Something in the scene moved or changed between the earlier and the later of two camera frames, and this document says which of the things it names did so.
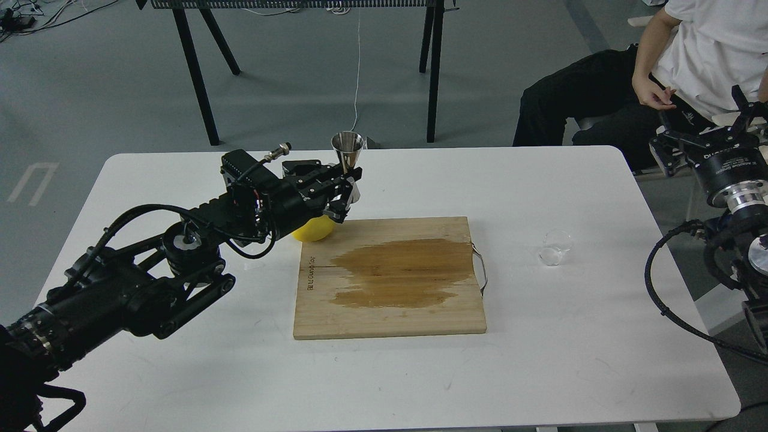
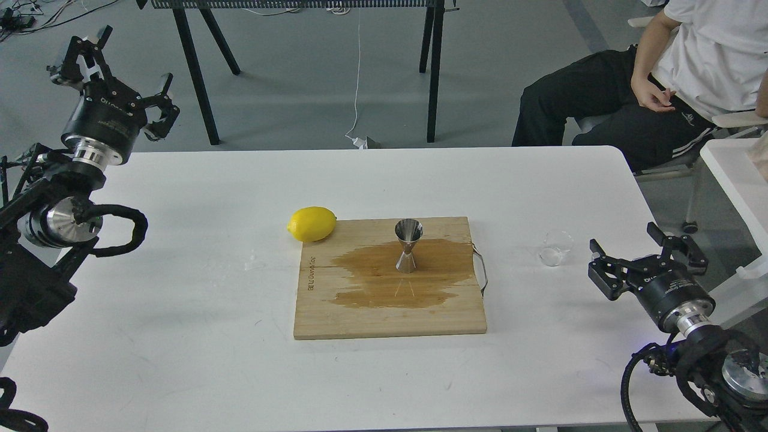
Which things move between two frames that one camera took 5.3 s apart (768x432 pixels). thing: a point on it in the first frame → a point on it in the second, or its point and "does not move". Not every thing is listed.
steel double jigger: x=347 y=145 → x=408 y=231
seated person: x=692 y=59 does not move
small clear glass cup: x=556 y=242 does not move
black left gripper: x=302 y=193 → x=110 y=116
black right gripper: x=734 y=172 → x=679 y=302
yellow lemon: x=315 y=229 does not move
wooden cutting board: x=388 y=277 does not move
